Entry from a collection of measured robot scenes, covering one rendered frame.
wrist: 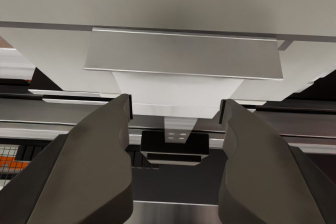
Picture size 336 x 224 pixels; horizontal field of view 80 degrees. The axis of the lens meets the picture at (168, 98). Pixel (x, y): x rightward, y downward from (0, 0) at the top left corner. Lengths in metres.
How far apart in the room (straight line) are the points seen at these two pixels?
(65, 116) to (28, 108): 0.08
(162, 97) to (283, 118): 0.36
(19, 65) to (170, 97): 0.16
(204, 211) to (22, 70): 0.21
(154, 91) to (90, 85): 0.05
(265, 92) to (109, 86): 0.12
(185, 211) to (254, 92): 0.10
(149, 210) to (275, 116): 0.37
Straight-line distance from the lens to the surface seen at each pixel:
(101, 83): 0.16
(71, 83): 0.17
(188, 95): 0.16
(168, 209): 0.17
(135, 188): 0.68
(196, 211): 0.17
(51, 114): 0.49
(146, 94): 0.16
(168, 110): 0.19
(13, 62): 0.24
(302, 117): 0.51
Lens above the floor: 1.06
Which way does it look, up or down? 22 degrees down
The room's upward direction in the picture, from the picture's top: 177 degrees counter-clockwise
